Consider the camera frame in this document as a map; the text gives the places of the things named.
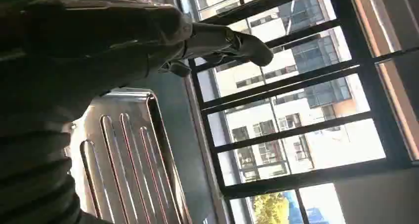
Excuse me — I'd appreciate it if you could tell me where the black window frame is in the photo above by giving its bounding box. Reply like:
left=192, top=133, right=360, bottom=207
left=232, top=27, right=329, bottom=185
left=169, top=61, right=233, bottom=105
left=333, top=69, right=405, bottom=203
left=188, top=0, right=419, bottom=224

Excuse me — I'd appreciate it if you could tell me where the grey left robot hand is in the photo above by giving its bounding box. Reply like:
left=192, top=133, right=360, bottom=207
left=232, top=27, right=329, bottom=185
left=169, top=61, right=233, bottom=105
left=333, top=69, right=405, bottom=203
left=0, top=0, right=274, bottom=129

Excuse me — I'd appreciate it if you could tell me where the ribbed steel tray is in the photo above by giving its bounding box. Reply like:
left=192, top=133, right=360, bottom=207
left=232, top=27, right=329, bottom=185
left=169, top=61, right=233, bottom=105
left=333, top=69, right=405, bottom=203
left=64, top=87, right=194, bottom=224

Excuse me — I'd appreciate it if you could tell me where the ribbed grey left arm sleeve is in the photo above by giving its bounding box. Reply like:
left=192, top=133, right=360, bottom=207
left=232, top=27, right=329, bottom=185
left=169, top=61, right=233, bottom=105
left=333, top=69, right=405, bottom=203
left=0, top=119, right=114, bottom=224

